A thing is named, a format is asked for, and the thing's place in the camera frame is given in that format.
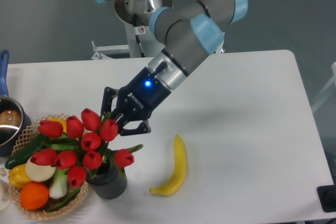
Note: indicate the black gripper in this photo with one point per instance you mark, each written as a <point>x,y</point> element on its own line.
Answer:
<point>136,101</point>

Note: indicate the red tulip bouquet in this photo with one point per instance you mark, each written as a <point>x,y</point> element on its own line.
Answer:
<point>94,133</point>

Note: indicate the dark grey ribbed vase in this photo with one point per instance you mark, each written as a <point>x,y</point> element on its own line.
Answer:
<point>108,182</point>

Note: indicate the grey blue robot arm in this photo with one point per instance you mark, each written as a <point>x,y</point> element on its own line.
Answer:
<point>170,72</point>

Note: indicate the yellow squash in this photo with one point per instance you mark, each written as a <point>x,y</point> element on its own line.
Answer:
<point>58,128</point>

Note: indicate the yellow banana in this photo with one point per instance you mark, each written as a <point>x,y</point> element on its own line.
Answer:
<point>174,183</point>

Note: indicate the green bok choy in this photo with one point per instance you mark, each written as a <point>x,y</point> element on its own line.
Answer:
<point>66,158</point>

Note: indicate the white round radish slice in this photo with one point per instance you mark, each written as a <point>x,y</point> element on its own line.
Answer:
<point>38,173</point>

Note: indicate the dark green cucumber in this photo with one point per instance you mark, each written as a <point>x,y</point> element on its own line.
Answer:
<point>24,154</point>

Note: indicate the green bean pod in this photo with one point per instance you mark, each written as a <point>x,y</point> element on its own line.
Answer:
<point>64,202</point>

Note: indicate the orange fruit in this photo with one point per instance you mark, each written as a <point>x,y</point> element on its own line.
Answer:
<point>34,195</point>

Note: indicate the yellow bell pepper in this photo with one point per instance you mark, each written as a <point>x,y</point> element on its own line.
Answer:
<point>18,177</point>

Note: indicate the white garlic clove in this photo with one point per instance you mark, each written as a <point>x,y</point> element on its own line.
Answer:
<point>3,172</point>

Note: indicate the black device at edge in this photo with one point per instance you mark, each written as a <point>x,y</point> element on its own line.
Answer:
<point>327,197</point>

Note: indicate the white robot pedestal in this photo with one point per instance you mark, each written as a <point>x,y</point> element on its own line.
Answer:
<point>131,43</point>

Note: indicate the blue handled saucepan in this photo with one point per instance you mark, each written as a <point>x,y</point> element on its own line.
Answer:
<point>13,117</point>

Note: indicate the white frame at right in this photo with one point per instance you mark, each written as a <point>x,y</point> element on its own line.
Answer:
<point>325,92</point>

